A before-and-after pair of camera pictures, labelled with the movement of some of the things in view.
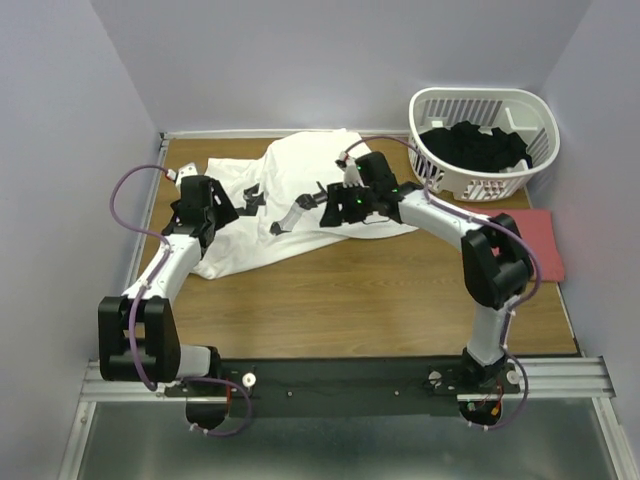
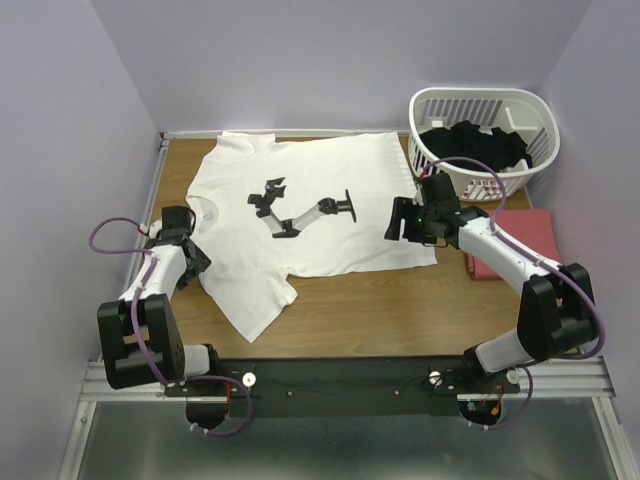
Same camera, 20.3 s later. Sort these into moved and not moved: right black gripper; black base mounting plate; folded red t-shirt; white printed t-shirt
Moved: white printed t-shirt; right black gripper
Not moved: black base mounting plate; folded red t-shirt
